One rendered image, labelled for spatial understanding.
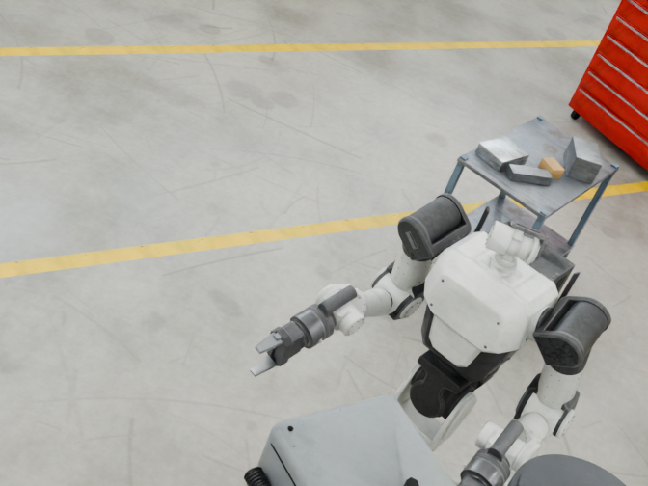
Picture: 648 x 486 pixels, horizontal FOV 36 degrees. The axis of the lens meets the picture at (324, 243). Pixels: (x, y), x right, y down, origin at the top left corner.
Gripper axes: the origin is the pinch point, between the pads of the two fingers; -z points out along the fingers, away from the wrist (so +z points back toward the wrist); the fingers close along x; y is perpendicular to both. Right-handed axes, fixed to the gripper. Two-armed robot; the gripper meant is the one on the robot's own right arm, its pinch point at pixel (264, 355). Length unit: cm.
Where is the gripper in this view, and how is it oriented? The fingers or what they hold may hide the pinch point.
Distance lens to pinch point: 233.4
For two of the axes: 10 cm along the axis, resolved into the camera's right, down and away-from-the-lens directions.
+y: 6.3, 6.8, -3.7
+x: 1.6, -5.9, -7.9
